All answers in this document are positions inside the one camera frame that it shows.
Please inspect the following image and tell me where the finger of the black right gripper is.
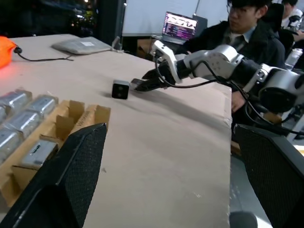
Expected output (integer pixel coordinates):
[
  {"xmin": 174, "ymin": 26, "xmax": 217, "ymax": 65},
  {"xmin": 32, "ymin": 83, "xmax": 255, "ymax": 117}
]
[
  {"xmin": 142, "ymin": 68, "xmax": 162, "ymax": 81},
  {"xmin": 132, "ymin": 79, "xmax": 167, "ymax": 92}
]

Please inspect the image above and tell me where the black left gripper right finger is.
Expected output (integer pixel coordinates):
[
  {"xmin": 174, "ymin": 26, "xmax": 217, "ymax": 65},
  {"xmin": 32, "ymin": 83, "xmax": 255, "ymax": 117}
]
[{"xmin": 233, "ymin": 123, "xmax": 304, "ymax": 228}]

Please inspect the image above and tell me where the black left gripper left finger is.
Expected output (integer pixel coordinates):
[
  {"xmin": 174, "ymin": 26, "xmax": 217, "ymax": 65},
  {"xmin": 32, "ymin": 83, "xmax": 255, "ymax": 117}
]
[{"xmin": 0, "ymin": 123, "xmax": 107, "ymax": 228}]

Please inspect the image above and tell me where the cardboard divider tray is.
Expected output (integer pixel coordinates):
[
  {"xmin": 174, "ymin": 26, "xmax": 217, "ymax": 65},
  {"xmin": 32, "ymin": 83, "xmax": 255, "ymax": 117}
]
[{"xmin": 0, "ymin": 99, "xmax": 112, "ymax": 208}]

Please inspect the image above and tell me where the open laptop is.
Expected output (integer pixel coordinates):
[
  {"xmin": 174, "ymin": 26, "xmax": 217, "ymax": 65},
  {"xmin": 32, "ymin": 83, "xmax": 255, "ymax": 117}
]
[{"xmin": 151, "ymin": 11, "xmax": 199, "ymax": 45}]

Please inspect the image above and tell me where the grey flat pouch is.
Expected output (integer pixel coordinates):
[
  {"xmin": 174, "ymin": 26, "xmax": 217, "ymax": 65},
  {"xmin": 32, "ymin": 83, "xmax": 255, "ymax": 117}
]
[{"xmin": 51, "ymin": 36, "xmax": 114, "ymax": 56}]

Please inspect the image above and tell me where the person in black jacket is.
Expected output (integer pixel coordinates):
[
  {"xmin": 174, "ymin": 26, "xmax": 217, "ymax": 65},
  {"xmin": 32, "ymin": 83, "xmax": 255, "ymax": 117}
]
[{"xmin": 182, "ymin": 0, "xmax": 286, "ymax": 113}]

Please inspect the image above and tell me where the clear plastic bottle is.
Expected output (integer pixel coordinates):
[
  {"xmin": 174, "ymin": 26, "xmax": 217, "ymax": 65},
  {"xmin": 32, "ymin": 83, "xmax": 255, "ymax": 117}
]
[{"xmin": 284, "ymin": 48, "xmax": 304, "ymax": 70}]

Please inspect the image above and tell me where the orange fabric bag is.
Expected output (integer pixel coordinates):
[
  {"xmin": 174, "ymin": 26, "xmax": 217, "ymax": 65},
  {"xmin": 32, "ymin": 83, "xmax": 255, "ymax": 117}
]
[{"xmin": 0, "ymin": 35, "xmax": 18, "ymax": 69}]

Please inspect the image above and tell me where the person in white top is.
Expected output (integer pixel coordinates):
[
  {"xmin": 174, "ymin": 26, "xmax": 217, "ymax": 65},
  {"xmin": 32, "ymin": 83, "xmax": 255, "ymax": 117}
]
[{"xmin": 281, "ymin": 0, "xmax": 304, "ymax": 31}]

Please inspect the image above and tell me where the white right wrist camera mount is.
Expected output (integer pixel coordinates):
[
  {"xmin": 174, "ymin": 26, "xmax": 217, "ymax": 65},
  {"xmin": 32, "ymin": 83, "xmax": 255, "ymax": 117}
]
[{"xmin": 151, "ymin": 39, "xmax": 184, "ymax": 84}]

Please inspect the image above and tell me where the small silver black-faced camera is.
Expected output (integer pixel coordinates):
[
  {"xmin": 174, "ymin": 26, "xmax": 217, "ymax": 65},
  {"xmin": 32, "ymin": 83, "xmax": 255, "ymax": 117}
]
[{"xmin": 112, "ymin": 79, "xmax": 130, "ymax": 100}]

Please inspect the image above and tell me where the plastic-wrapped silver camera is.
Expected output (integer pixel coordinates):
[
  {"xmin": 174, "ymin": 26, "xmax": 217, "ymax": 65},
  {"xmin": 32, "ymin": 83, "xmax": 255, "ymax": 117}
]
[
  {"xmin": 0, "ymin": 90, "xmax": 33, "ymax": 115},
  {"xmin": 0, "ymin": 129, "xmax": 24, "ymax": 165},
  {"xmin": 28, "ymin": 95, "xmax": 59, "ymax": 116},
  {"xmin": 3, "ymin": 110, "xmax": 43, "ymax": 137},
  {"xmin": 21, "ymin": 140, "xmax": 58, "ymax": 170}
]

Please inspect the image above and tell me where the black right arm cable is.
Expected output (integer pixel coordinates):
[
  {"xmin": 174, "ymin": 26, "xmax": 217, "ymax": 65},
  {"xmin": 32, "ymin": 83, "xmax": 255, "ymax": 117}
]
[{"xmin": 154, "ymin": 56, "xmax": 304, "ymax": 136}]

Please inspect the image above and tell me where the thin black cord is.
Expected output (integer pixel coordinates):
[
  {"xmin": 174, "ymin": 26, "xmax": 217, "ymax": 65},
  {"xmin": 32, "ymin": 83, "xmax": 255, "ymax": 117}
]
[{"xmin": 14, "ymin": 47, "xmax": 74, "ymax": 62}]

